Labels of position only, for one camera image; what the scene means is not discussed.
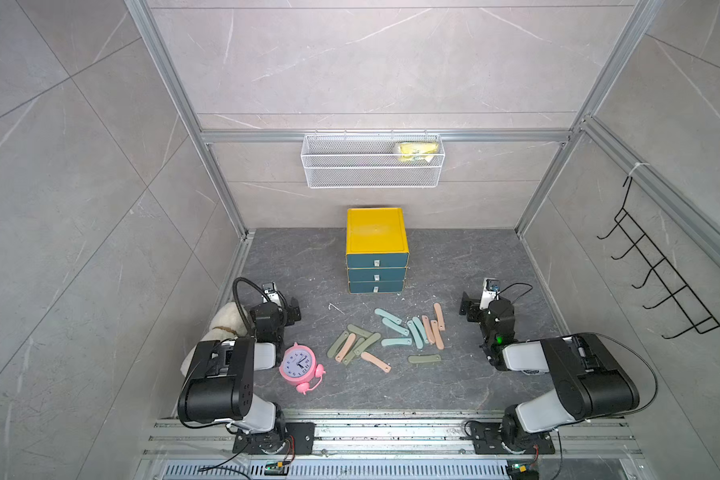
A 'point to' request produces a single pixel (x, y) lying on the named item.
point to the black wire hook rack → (663, 271)
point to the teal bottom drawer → (377, 286)
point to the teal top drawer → (363, 261)
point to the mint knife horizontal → (396, 341)
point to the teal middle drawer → (377, 274)
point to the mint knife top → (387, 315)
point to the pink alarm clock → (299, 368)
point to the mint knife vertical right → (419, 325)
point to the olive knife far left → (339, 341)
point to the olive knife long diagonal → (366, 343)
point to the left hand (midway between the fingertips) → (279, 296)
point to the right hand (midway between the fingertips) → (481, 293)
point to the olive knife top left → (359, 330)
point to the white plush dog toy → (227, 325)
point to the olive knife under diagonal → (351, 353)
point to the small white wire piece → (329, 307)
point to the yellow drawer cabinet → (377, 247)
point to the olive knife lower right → (423, 358)
